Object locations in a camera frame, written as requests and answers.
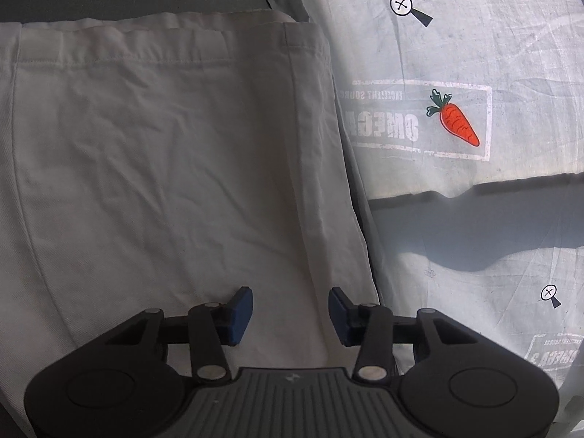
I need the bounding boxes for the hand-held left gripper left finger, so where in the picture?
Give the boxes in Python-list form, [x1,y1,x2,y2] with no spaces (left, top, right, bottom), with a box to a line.
[103,285,254,382]

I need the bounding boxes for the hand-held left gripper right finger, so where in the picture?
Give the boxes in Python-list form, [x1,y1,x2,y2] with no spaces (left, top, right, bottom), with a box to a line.
[328,286,482,382]

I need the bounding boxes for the white pants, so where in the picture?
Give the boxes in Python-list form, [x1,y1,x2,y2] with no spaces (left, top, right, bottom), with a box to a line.
[0,9,380,438]

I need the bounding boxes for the carrot print white blanket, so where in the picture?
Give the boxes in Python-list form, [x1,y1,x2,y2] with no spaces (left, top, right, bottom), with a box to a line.
[249,0,584,438]

